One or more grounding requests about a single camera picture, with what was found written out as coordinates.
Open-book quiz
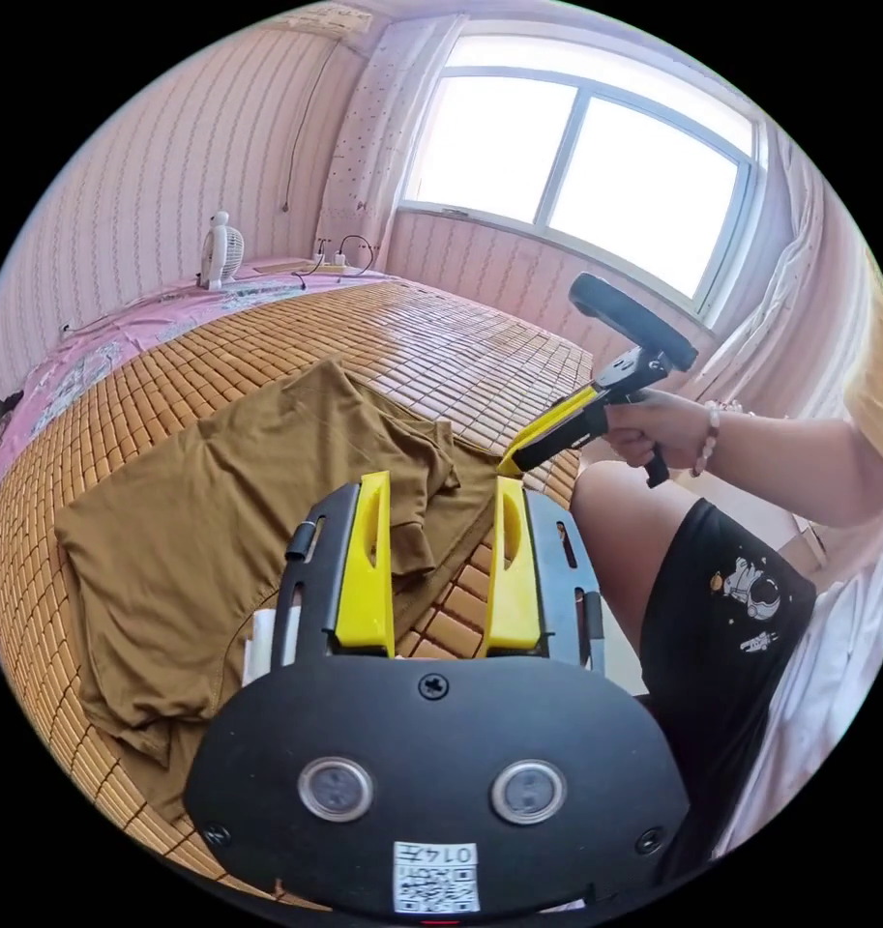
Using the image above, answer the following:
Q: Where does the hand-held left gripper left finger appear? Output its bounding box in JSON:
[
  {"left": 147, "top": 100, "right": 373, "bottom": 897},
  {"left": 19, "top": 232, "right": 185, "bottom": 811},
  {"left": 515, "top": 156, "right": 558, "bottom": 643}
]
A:
[{"left": 336, "top": 470, "right": 397, "bottom": 658}]

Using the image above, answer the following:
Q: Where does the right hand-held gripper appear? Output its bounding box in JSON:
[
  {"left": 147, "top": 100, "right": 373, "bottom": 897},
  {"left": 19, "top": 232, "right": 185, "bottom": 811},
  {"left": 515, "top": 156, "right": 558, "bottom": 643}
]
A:
[{"left": 495, "top": 346, "right": 674, "bottom": 489}]

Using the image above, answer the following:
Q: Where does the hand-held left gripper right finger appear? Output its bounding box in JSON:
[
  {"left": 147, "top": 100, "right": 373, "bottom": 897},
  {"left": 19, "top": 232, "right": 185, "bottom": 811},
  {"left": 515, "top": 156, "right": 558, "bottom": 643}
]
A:
[{"left": 486, "top": 475, "right": 545, "bottom": 656}]

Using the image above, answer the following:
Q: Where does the brown long sleeve shirt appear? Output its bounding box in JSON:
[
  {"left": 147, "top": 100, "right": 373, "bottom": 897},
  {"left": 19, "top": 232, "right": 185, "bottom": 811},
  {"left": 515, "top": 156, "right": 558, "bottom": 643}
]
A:
[{"left": 52, "top": 358, "right": 520, "bottom": 825}]

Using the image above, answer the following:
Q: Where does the person's right forearm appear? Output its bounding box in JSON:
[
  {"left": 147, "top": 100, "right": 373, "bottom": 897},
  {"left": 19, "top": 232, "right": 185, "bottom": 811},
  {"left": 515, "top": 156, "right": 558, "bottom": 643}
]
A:
[{"left": 700, "top": 411, "right": 883, "bottom": 525}]

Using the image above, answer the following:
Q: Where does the person's right hand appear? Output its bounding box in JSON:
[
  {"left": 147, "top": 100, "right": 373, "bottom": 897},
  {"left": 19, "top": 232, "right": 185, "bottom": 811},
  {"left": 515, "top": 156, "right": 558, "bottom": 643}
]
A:
[{"left": 603, "top": 387, "right": 720, "bottom": 473}]

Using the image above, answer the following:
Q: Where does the bed with woven mat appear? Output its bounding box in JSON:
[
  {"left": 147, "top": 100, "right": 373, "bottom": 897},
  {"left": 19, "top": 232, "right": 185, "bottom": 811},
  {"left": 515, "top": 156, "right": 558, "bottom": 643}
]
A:
[{"left": 0, "top": 257, "right": 596, "bottom": 904}]

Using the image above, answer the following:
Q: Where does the person's body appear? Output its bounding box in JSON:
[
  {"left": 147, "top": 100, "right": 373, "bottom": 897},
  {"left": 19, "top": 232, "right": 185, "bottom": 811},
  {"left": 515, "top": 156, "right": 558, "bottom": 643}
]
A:
[{"left": 570, "top": 249, "right": 883, "bottom": 889}]

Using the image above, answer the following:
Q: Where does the window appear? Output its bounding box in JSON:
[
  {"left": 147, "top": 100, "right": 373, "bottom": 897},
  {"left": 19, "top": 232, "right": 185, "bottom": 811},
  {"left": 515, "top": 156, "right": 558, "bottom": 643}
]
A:
[{"left": 397, "top": 28, "right": 773, "bottom": 320}]

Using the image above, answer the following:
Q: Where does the white curtain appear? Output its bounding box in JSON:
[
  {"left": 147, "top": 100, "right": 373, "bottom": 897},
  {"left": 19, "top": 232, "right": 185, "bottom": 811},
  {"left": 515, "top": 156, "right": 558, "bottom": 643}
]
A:
[{"left": 691, "top": 119, "right": 860, "bottom": 465}]

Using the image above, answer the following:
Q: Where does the small white fan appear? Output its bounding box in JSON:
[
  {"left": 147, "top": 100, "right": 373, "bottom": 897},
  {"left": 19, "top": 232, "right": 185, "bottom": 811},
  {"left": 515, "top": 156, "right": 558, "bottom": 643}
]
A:
[{"left": 195, "top": 209, "right": 248, "bottom": 292}]

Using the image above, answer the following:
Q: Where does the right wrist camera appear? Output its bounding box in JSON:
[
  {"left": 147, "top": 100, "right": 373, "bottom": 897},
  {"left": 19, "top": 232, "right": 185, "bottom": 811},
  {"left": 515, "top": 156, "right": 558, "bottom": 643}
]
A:
[{"left": 567, "top": 272, "right": 700, "bottom": 372}]

